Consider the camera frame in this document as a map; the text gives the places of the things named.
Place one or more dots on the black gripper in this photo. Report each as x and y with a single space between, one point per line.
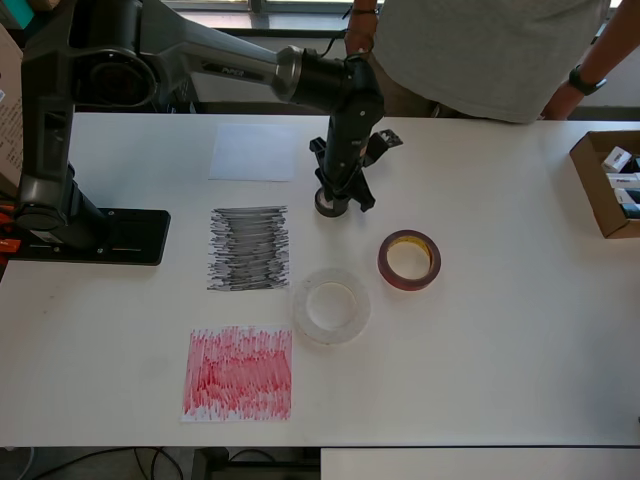
345 175

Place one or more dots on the black tape roll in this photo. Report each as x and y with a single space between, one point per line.
327 214

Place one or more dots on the person's left forearm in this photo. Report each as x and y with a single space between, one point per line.
610 45

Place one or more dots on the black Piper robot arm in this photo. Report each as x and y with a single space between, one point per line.
225 65

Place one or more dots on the red tape roll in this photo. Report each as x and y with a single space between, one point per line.
400 282

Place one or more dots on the white tape roll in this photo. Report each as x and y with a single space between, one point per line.
300 307

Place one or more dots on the person's right hand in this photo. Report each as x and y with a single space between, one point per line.
360 30

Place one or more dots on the person's left hand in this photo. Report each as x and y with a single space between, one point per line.
562 107

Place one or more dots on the blank white paper sheet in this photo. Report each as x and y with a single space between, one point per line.
252 152

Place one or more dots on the black scribbled paper sheet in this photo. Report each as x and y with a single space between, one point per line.
248 247

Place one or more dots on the black wrist band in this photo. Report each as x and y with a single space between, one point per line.
362 10

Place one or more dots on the black box white print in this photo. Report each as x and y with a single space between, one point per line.
185 97

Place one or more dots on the person in grey shirt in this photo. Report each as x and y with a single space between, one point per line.
475 50

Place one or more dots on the red scribbled paper sheet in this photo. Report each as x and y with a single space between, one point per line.
237 375

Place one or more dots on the open brown cardboard box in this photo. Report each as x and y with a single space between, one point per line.
592 200

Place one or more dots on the black wrist watch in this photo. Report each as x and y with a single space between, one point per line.
587 82

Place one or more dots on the small white box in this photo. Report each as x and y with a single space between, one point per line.
616 158

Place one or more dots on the white labelled box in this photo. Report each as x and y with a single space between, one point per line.
622 180

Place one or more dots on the white and teal box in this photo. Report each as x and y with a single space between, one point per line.
629 197

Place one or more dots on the orange clamp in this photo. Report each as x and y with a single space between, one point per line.
10 246
6 212

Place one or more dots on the large GX760A cardboard box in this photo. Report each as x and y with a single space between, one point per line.
10 125

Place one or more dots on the plain teal box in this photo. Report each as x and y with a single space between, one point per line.
15 12

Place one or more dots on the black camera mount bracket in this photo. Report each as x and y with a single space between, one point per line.
377 152

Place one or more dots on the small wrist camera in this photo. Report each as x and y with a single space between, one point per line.
390 137

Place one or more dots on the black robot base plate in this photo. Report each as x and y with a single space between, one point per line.
140 240

